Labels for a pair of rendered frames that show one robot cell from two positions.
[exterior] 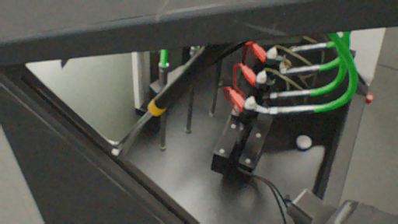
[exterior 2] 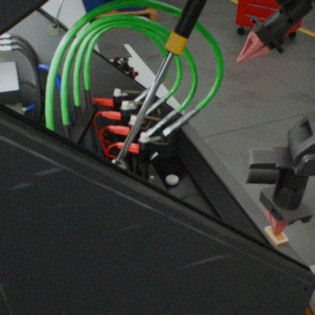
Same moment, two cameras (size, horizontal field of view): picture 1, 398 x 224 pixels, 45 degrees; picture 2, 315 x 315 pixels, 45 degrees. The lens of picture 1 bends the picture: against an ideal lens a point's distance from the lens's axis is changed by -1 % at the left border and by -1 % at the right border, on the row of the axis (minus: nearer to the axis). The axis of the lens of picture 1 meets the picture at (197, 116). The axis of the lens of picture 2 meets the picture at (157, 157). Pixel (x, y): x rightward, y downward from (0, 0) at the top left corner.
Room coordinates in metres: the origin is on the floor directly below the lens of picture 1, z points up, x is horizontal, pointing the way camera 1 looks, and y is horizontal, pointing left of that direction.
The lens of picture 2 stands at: (0.06, 0.30, 1.60)
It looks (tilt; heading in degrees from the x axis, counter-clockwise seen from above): 36 degrees down; 323
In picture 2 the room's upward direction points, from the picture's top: straight up
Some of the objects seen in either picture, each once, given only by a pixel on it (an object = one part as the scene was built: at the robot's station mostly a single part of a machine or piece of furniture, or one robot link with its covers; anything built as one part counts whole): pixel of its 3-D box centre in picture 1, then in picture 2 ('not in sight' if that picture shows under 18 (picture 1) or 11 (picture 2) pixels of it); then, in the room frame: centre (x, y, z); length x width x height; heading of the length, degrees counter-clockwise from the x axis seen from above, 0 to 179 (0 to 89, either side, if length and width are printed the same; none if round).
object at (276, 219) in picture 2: not in sight; (277, 215); (0.37, -0.27, 1.01); 0.07 x 0.07 x 0.09; 73
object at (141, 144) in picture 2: (247, 134); (149, 174); (0.64, -0.12, 1.03); 0.05 x 0.03 x 0.21; 73
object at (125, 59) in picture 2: not in sight; (123, 64); (1.30, -0.47, 1.01); 0.23 x 0.11 x 0.06; 163
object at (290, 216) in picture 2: not in sight; (288, 194); (0.36, -0.27, 1.08); 0.10 x 0.07 x 0.07; 163
